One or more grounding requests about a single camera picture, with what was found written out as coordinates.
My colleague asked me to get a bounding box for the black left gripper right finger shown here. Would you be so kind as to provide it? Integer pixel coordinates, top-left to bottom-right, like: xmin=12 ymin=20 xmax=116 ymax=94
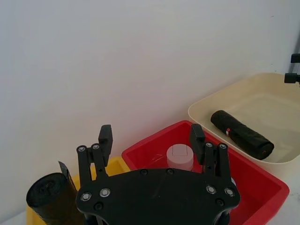
xmin=189 ymin=123 xmax=233 ymax=186

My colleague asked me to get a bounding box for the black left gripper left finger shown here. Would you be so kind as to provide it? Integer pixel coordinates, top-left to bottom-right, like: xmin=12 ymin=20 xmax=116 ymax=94
xmin=76 ymin=124 xmax=114 ymax=188

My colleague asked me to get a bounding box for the white round-capped bottle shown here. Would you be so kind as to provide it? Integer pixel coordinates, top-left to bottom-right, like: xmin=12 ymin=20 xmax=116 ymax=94
xmin=166 ymin=143 xmax=195 ymax=172

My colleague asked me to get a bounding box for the yellow plastic bin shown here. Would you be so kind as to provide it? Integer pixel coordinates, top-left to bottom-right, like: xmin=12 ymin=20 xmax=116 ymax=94
xmin=25 ymin=156 xmax=131 ymax=225

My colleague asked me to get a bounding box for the black bag roll, red-white label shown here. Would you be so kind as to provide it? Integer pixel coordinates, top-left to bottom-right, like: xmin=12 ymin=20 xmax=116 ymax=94
xmin=210 ymin=109 xmax=275 ymax=161

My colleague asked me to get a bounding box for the red plastic bin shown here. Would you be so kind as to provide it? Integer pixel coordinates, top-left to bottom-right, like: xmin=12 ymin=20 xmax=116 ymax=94
xmin=121 ymin=120 xmax=290 ymax=225

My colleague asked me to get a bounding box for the black bag roll, loose flap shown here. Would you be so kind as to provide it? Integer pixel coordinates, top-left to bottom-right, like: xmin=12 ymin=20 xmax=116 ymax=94
xmin=25 ymin=161 xmax=85 ymax=225

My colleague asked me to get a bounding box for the cream plastic bin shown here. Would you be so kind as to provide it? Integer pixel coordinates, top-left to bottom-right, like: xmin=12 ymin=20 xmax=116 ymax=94
xmin=187 ymin=73 xmax=300 ymax=179

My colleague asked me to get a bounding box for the black stand with knobs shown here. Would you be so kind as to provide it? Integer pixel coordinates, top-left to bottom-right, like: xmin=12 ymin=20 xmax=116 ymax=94
xmin=284 ymin=53 xmax=300 ymax=86

